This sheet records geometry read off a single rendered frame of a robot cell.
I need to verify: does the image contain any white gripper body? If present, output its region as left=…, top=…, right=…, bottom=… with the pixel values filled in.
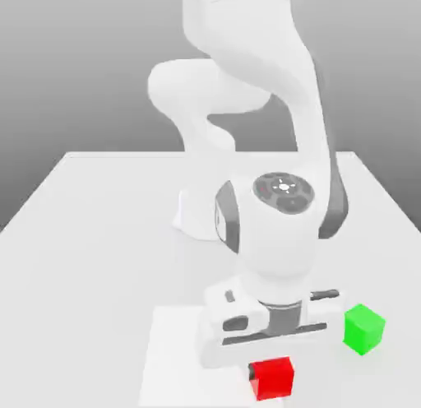
left=198, top=322, right=344, bottom=370

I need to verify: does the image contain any small red cube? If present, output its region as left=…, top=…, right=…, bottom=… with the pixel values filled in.
left=248, top=356, right=295, bottom=401

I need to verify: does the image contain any small green cube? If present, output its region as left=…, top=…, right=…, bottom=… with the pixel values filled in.
left=342, top=303, right=386, bottom=356

